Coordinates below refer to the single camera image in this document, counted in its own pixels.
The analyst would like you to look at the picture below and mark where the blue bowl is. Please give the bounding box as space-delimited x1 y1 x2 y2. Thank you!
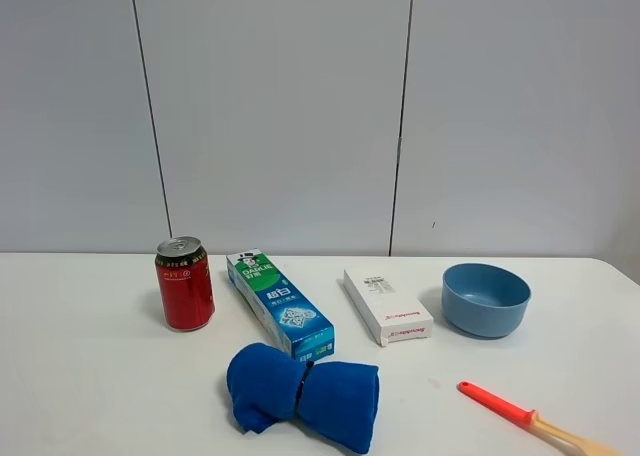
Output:
441 263 532 339

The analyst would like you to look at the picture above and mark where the green blue toothpaste box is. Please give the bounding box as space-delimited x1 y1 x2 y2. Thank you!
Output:
226 249 335 363

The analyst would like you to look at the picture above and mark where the white cardboard box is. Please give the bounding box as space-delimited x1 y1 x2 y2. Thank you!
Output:
343 268 434 347

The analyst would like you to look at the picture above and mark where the black band on towel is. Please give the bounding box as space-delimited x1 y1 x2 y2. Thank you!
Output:
294 360 314 416

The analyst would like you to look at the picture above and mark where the red soda can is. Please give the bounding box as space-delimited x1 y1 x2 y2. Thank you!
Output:
155 236 215 331

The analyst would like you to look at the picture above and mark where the blue rolled towel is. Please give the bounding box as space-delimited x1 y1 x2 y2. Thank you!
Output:
226 343 380 454

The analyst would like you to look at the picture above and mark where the red handled wooden spatula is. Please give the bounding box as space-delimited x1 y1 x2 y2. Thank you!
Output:
457 381 620 455

